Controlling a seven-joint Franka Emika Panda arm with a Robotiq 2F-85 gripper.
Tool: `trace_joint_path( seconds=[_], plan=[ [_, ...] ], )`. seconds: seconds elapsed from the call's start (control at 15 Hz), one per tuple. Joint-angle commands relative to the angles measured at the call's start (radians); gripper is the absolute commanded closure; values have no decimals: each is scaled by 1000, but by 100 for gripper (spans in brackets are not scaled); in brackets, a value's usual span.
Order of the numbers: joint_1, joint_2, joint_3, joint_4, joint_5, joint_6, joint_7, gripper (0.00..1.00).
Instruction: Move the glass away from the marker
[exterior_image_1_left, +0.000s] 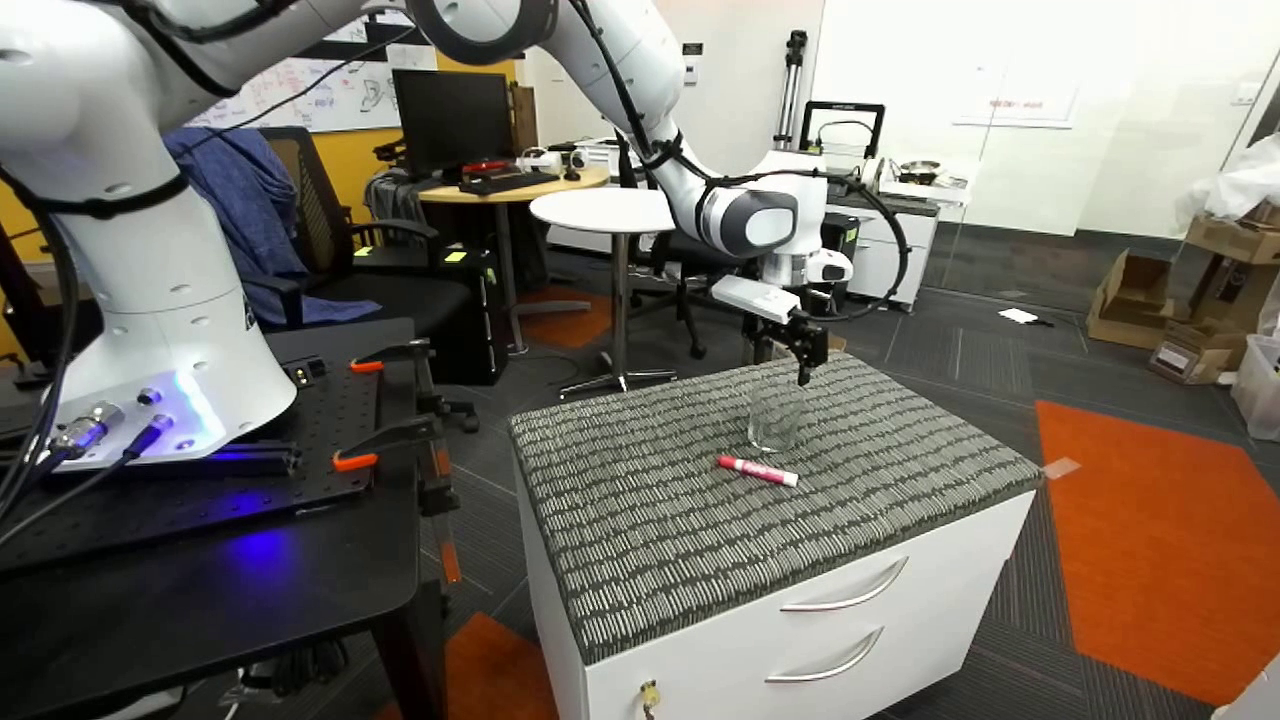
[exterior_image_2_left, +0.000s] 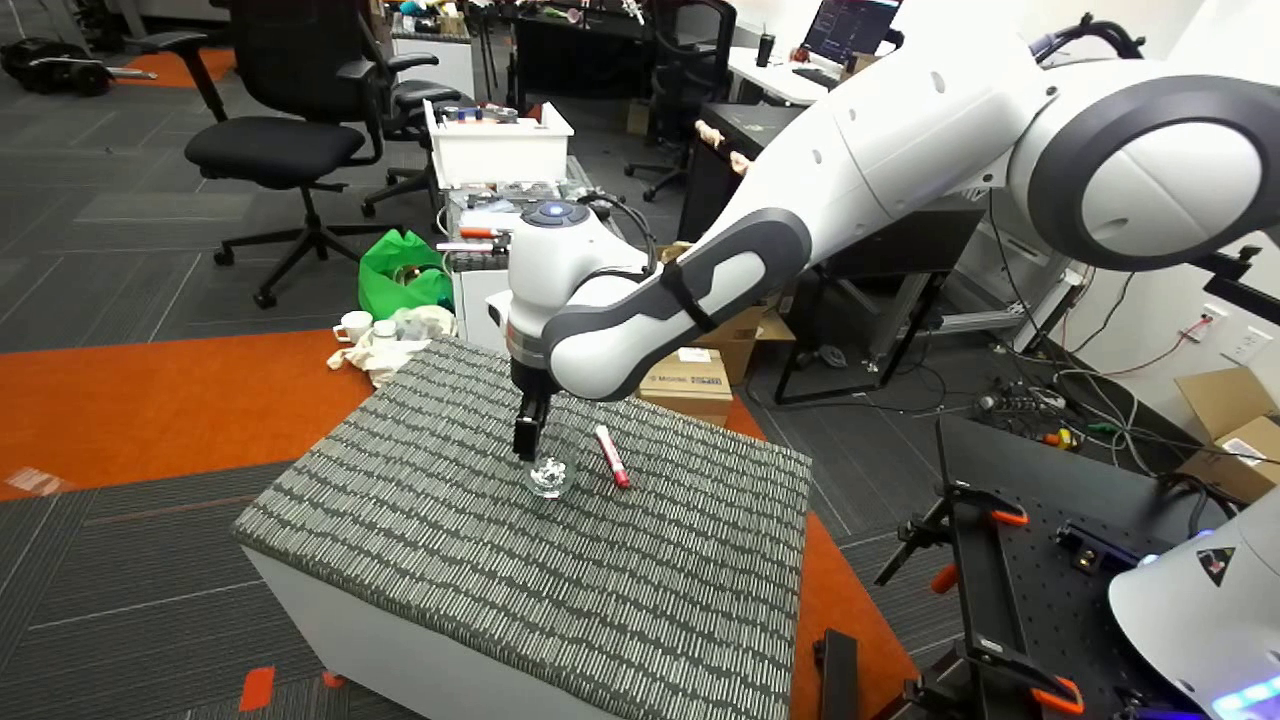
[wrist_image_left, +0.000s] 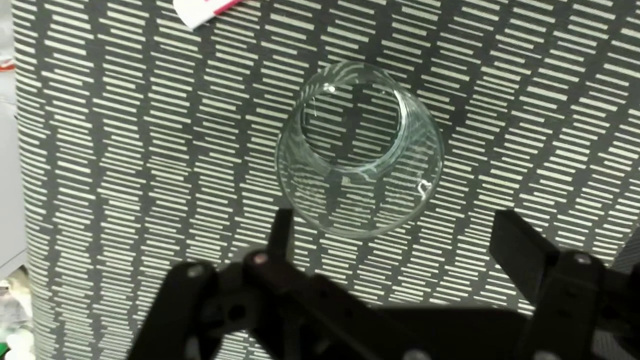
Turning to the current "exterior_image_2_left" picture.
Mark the white desk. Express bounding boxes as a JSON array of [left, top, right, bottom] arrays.
[[727, 44, 863, 108]]

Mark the cardboard box with label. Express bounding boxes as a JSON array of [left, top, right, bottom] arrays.
[[1174, 366, 1280, 505], [637, 346, 735, 429]]

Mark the white plastic bin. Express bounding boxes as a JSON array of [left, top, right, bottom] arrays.
[[423, 98, 576, 190]]

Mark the open cardboard box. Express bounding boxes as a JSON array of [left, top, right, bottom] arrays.
[[690, 300, 798, 387]]

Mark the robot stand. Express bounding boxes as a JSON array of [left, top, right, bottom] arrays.
[[873, 414, 1280, 720]]

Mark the black exercise equipment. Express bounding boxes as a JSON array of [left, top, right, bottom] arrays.
[[0, 36, 159, 99]]

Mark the clear glass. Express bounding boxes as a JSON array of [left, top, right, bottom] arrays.
[[526, 424, 578, 500]]

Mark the white cloth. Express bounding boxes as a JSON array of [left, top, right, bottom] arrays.
[[326, 304, 459, 389]]

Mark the black and orange clamp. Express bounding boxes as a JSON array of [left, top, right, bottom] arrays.
[[874, 480, 1031, 593], [900, 636, 1087, 720]]

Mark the laptop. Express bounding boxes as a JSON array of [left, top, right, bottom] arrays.
[[802, 0, 903, 67]]

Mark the black office chair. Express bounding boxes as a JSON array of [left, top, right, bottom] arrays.
[[128, 0, 443, 310], [358, 50, 473, 218], [624, 0, 739, 203]]

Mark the power strip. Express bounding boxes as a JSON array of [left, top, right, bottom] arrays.
[[978, 384, 1069, 423]]

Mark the red and white marker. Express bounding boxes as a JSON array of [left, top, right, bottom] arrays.
[[594, 425, 633, 491]]

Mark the green bag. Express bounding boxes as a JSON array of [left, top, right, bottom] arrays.
[[357, 228, 455, 322]]

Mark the small black box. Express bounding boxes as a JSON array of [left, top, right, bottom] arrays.
[[1055, 519, 1151, 577]]

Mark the aluminium frame rail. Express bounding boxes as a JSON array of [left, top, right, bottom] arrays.
[[918, 268, 1088, 353]]

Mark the black desk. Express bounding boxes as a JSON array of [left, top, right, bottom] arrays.
[[513, 0, 658, 102]]

